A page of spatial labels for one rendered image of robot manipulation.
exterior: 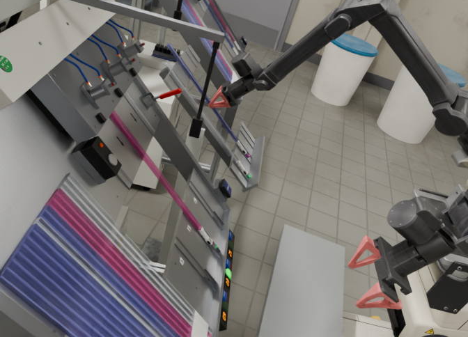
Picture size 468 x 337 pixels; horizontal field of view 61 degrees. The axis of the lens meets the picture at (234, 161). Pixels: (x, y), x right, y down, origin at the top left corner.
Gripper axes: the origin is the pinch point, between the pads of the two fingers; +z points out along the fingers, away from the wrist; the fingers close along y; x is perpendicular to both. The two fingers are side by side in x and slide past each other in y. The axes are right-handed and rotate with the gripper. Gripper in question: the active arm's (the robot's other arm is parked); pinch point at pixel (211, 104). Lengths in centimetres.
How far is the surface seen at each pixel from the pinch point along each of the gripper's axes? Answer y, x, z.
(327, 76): -249, 110, -37
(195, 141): 0.6, 9.2, 13.3
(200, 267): 59, 18, 8
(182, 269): 65, 11, 8
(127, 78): 47, -29, -2
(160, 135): 31.5, -9.2, 8.0
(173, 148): 31.2, -3.7, 7.4
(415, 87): -207, 142, -99
